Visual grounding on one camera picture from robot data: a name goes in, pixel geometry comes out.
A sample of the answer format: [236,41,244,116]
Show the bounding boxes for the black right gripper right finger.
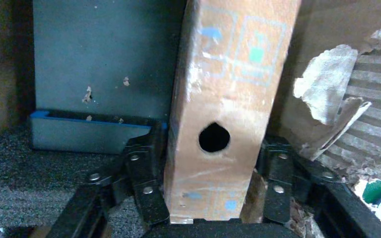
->
[258,136,381,238]

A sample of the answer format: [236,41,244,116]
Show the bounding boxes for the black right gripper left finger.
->
[46,122,172,238]

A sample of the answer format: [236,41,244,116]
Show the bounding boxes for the narrow brown box with hole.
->
[163,0,302,226]

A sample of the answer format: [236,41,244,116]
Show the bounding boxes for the grey box with blue rim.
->
[29,0,187,156]

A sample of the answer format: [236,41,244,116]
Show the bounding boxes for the large torn cardboard carton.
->
[0,0,381,238]

